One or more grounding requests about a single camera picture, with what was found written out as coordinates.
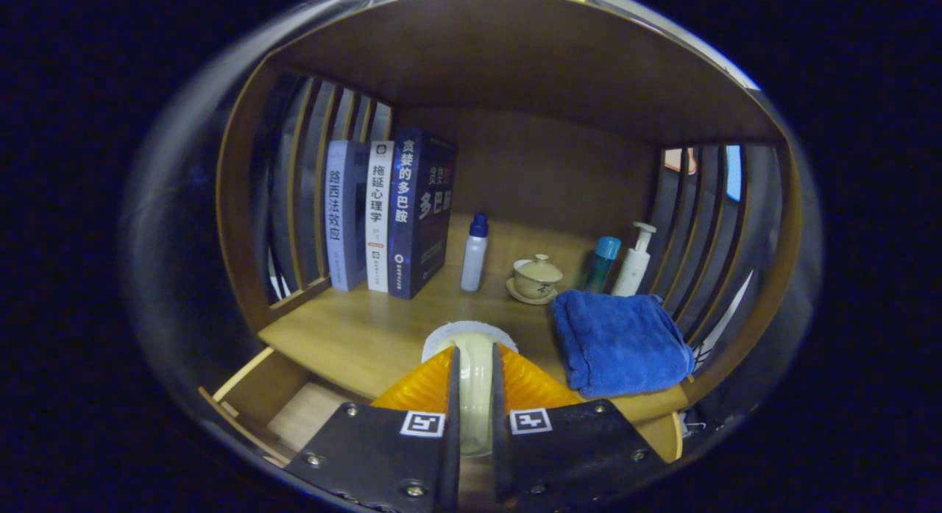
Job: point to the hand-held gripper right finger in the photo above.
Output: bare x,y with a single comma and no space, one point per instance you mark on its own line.
574,447

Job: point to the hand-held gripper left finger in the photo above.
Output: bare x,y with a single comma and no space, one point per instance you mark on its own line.
375,454

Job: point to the cream brush with white pad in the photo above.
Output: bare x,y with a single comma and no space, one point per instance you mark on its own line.
475,380

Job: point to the wooden drawer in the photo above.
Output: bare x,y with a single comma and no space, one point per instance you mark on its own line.
257,388

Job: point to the wooden cabinet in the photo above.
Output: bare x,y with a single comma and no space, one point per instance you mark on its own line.
544,174

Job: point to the blue folded towel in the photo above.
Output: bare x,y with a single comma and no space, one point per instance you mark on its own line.
622,344

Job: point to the beige lidded teacup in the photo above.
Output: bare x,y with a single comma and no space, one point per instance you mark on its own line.
536,280

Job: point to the teal bottle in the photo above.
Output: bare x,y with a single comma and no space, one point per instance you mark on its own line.
600,266

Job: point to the white pump bottle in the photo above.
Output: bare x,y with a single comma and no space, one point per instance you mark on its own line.
631,270

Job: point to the white stand pole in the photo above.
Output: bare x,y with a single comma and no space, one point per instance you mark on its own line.
725,318

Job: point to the white bottle blue cap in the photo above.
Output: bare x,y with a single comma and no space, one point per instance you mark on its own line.
473,259

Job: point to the white book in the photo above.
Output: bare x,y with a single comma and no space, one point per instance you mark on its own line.
378,218

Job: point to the light blue book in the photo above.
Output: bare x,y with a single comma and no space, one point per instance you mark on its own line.
342,218

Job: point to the dark blue book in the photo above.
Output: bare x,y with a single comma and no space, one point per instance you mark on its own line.
419,211

